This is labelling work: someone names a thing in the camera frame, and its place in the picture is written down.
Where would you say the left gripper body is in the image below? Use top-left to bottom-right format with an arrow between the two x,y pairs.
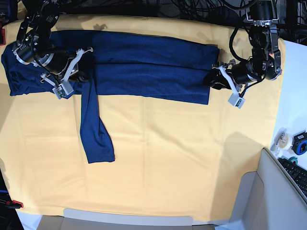
212,59 -> 263,93

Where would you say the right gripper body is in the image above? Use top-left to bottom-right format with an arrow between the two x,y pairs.
39,47 -> 94,86

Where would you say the blue long-sleeve shirt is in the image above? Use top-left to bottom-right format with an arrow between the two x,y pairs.
1,30 -> 220,164

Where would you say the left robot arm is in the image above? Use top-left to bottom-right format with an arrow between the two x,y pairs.
204,0 -> 282,97

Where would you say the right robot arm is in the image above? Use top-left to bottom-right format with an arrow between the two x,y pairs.
12,0 -> 89,86

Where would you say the red clamp top left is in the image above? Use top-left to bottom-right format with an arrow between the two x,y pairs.
0,22 -> 6,46

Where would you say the red clamp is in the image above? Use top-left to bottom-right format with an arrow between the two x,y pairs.
5,200 -> 24,209
0,22 -> 6,46

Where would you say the clear tape roll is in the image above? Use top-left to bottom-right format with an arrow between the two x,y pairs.
270,128 -> 294,154

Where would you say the yellow table cloth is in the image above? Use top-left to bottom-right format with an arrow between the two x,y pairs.
0,13 -> 287,222

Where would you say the blue tape measure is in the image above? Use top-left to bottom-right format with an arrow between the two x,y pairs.
292,131 -> 307,155

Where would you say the green tape roll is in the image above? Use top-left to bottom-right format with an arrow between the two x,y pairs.
288,157 -> 298,165

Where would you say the black keyboard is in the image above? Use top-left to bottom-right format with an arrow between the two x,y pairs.
278,158 -> 307,203

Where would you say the white cardboard box right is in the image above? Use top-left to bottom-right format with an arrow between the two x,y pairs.
227,148 -> 307,230

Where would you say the red clamp bottom left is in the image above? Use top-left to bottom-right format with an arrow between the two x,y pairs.
5,200 -> 24,209

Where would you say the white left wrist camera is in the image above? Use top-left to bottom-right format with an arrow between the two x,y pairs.
228,93 -> 245,109

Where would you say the black cable bundle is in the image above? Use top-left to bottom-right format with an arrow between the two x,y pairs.
143,0 -> 252,27

